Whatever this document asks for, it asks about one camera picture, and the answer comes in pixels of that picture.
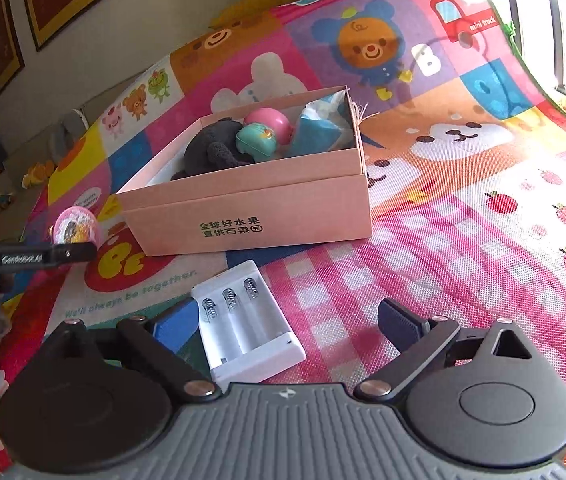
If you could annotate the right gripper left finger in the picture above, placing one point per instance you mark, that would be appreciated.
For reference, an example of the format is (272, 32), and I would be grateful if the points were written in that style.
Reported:
(152, 347)

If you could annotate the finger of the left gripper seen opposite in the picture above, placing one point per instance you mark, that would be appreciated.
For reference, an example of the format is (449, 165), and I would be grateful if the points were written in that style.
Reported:
(19, 257)

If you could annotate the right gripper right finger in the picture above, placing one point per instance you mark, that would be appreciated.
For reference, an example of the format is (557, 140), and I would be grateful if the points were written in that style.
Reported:
(420, 342)

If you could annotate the yellow pudding cup toy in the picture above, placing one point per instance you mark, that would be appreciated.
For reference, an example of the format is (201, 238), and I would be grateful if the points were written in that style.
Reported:
(76, 224)

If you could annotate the white battery charger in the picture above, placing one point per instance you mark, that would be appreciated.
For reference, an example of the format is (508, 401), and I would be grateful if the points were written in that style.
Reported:
(244, 332)

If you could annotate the black plush cat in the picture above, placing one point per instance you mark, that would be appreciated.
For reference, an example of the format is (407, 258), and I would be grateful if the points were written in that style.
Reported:
(214, 148)

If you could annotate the blue white plastic bag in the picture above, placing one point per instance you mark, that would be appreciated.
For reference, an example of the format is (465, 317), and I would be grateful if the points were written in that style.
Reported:
(324, 125)

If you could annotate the pink teal toy figure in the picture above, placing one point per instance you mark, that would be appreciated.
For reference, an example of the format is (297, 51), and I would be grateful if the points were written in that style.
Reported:
(263, 132)

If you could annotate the beige sofa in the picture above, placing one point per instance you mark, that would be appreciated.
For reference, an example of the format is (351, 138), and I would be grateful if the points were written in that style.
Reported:
(14, 218)

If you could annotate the colourful cartoon play mat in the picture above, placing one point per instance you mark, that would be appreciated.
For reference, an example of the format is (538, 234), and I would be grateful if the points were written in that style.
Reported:
(466, 164)

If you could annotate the grey neck pillow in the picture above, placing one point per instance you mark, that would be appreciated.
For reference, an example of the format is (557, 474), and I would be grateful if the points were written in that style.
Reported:
(70, 127)

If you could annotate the pink cardboard box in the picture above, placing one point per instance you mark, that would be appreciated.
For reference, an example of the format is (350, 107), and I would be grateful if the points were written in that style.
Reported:
(312, 199)

